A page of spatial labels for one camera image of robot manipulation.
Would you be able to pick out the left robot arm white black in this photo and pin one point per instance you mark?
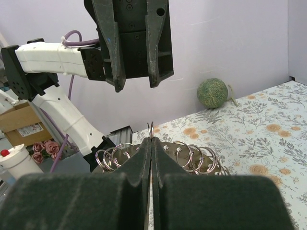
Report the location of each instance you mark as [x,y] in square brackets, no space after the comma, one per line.
[32,72]

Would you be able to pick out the white cylinder red button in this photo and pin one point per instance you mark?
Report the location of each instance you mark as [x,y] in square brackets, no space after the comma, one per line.
[18,162]

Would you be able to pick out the green felt ball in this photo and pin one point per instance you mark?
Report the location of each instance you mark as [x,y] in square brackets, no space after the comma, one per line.
[213,93]

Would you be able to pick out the floral table mat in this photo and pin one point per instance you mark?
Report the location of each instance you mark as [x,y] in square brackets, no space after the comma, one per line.
[264,133]

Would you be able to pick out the cardboard box background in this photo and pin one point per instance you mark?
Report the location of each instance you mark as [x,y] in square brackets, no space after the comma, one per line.
[21,125]

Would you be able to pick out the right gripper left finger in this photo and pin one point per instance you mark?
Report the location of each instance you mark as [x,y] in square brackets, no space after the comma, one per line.
[91,201]

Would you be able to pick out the pink artificial roses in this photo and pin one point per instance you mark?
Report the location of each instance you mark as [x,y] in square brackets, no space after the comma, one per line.
[41,151]

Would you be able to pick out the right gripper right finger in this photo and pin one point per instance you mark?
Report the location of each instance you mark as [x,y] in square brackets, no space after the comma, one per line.
[182,201]

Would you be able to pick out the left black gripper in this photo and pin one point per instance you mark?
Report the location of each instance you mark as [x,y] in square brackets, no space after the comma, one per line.
[134,41]

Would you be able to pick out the metal disc keyring holder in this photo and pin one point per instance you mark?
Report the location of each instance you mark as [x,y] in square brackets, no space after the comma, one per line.
[169,156]

